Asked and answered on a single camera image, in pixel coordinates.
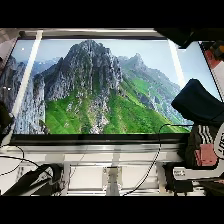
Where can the pink garment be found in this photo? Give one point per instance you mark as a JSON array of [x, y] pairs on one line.
[[205, 155]]

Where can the blue jeans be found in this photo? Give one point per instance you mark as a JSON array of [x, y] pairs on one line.
[[196, 100]]

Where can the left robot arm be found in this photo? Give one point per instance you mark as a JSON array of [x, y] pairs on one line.
[[36, 176]]

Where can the black white-striped garment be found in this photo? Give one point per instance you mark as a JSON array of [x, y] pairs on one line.
[[203, 131]]

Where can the heap of clothes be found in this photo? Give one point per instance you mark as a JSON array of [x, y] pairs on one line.
[[216, 63]]

